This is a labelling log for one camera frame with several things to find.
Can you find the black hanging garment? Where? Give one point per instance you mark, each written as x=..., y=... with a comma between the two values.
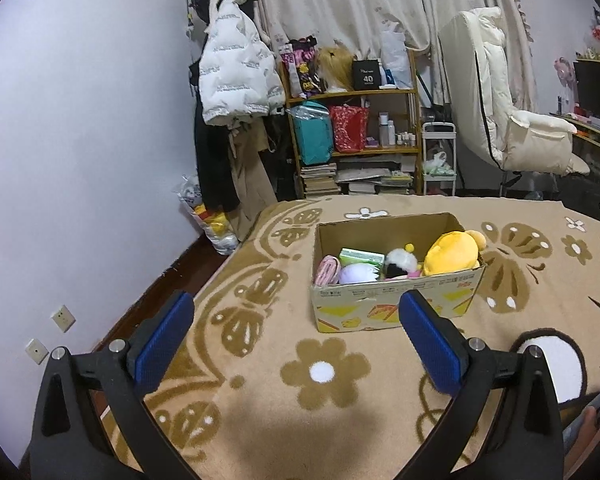
x=215, y=165

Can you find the black monitor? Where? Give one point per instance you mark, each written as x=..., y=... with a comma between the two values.
x=597, y=87

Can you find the stack of books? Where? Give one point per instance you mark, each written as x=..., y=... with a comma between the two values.
x=319, y=180

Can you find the blonde wig on head stand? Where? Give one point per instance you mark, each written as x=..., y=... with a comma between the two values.
x=336, y=65

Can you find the beige hanging coat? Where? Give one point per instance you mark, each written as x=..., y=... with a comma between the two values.
x=252, y=185

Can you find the pink desk fan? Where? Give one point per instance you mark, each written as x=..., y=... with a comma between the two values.
x=564, y=72

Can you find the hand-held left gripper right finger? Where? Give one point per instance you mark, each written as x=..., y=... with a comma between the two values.
x=432, y=347

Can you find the wooden shelf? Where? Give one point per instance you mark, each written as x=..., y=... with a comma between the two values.
x=352, y=94

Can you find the green box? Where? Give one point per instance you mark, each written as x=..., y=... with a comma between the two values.
x=362, y=257

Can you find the black cabinet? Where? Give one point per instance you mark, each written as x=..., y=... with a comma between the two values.
x=590, y=200

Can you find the pink swirl lollipop plush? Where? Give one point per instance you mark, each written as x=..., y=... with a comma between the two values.
x=327, y=271

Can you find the cream padded recliner chair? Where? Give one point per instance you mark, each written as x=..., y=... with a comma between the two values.
x=495, y=90

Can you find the clear plastic bag of toys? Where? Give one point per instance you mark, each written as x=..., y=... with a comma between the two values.
x=210, y=220

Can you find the pile of papers and books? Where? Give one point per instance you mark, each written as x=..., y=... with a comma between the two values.
x=375, y=180

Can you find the purple and black patterned bag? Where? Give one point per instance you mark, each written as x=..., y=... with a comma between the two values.
x=300, y=70

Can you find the red patterned bag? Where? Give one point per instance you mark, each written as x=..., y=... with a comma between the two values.
x=348, y=127

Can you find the yellow plush toy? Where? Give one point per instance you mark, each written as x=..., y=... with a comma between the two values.
x=450, y=252

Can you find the cardboard box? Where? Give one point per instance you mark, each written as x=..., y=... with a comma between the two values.
x=355, y=310

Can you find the white wall socket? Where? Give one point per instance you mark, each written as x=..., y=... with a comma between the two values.
x=36, y=351
x=62, y=318

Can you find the black and white plush toy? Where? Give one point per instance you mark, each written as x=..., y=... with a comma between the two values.
x=400, y=262

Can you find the white trolley cart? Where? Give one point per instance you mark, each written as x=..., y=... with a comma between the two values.
x=437, y=170

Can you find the teal bag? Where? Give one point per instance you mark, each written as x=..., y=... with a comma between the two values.
x=310, y=135

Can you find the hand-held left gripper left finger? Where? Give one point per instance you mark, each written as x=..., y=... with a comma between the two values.
x=162, y=345

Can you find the black box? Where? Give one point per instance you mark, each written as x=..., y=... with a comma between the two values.
x=367, y=76

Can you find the row of cosmetic bottles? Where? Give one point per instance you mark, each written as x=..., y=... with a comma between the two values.
x=387, y=132

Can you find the white puffer jacket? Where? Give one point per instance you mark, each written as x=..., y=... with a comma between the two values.
x=235, y=75

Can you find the beige flower printed blanket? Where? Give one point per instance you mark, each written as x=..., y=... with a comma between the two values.
x=280, y=410

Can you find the white plastic bag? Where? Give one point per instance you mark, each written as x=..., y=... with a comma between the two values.
x=396, y=57

